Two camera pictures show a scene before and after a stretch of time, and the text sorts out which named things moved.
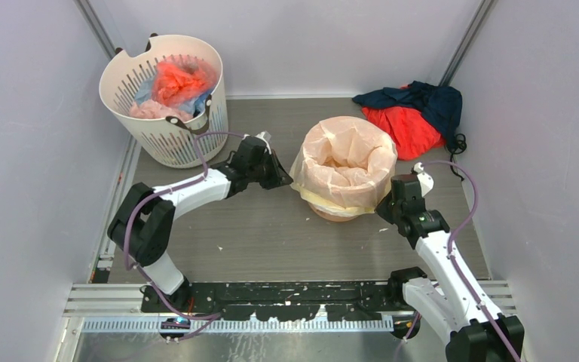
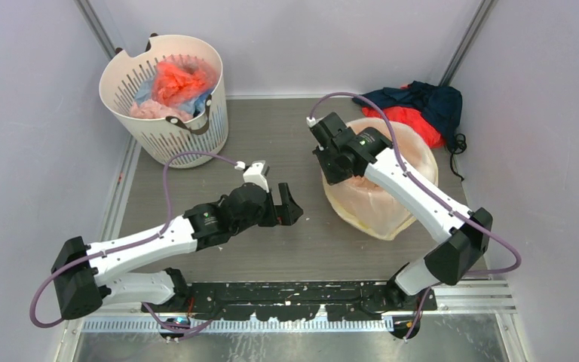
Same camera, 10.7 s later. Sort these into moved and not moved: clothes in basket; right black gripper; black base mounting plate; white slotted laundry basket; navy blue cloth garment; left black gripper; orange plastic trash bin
Moved: right black gripper; left black gripper; orange plastic trash bin
Not moved: white slotted laundry basket; navy blue cloth garment; black base mounting plate; clothes in basket
